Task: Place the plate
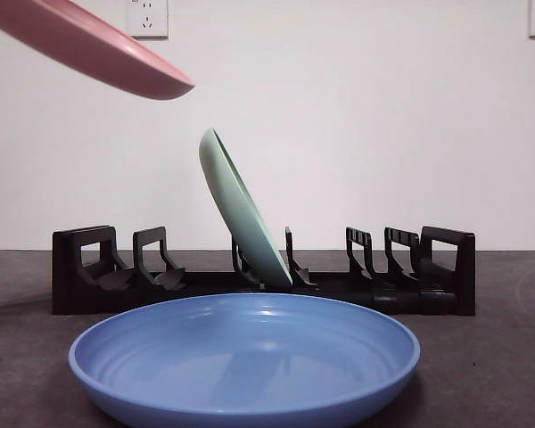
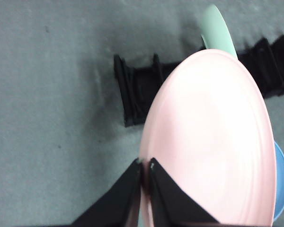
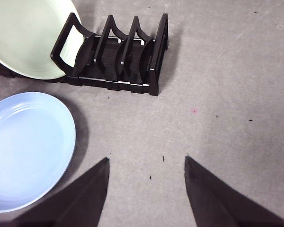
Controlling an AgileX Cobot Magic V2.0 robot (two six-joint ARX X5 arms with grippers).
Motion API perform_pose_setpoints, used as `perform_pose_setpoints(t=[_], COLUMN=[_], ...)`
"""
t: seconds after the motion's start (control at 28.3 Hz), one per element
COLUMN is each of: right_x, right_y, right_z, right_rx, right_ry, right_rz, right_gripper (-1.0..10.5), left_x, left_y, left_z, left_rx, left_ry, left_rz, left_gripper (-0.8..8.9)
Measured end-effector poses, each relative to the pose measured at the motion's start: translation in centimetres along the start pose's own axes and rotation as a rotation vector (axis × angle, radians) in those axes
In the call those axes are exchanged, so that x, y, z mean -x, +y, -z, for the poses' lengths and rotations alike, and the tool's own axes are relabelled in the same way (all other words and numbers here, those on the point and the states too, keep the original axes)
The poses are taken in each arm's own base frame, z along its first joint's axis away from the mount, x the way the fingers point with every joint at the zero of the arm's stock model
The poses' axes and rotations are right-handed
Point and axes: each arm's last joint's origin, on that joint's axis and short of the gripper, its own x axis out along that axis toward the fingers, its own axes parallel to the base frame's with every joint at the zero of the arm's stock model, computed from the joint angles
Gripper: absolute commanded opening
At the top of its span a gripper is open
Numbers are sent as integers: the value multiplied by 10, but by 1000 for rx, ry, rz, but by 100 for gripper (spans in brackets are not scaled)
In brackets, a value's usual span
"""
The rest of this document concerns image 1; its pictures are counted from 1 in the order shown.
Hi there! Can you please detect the green plate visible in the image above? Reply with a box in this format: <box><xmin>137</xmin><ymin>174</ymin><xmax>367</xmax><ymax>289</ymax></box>
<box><xmin>198</xmin><ymin>127</ymin><xmax>294</xmax><ymax>290</ymax></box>

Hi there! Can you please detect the blue plate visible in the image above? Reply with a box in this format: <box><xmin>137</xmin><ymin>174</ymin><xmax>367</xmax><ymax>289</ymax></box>
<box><xmin>68</xmin><ymin>292</ymin><xmax>422</xmax><ymax>428</ymax></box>

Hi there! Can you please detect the pink plate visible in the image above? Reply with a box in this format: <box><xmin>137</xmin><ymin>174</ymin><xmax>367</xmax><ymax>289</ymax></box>
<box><xmin>0</xmin><ymin>0</ymin><xmax>195</xmax><ymax>102</ymax></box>

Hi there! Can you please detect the black plastic plate rack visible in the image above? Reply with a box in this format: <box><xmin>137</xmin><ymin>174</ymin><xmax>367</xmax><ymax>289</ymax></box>
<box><xmin>52</xmin><ymin>225</ymin><xmax>477</xmax><ymax>317</ymax></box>

